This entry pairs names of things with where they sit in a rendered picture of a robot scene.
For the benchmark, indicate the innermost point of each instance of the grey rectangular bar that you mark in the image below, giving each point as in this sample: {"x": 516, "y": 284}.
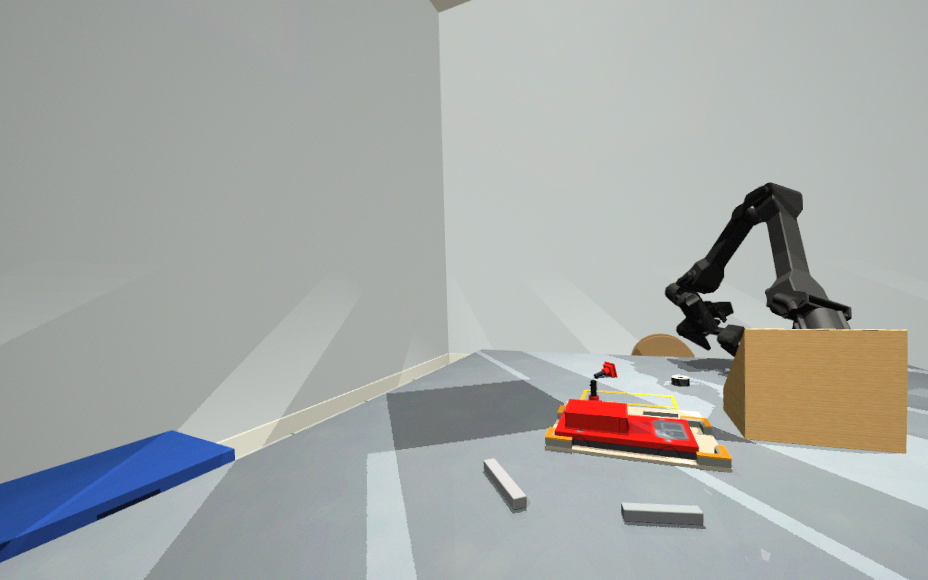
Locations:
{"x": 510, "y": 491}

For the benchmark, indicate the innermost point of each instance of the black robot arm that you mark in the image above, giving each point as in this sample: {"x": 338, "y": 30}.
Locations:
{"x": 794, "y": 295}

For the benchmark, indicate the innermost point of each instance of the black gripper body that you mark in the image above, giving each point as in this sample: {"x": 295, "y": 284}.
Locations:
{"x": 706, "y": 324}

